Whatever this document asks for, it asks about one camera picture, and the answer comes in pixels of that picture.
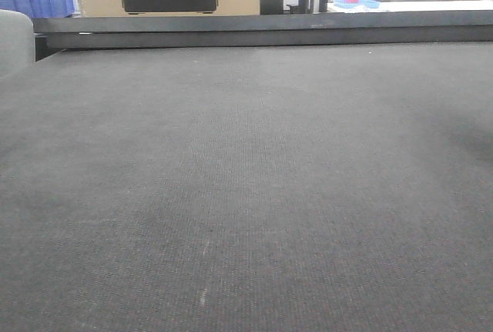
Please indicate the dark grey conveyor belt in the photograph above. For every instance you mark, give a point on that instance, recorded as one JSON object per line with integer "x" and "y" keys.
{"x": 320, "y": 188}

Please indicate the light blue tray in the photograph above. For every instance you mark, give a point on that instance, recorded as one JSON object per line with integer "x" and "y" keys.
{"x": 359, "y": 5}

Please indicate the white table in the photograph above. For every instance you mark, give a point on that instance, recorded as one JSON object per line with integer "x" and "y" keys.
{"x": 432, "y": 6}

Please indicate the grey chair back left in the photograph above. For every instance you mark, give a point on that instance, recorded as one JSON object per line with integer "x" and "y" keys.
{"x": 17, "y": 42}

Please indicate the black conveyor side rail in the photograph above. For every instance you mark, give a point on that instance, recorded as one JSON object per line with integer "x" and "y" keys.
{"x": 136, "y": 35}

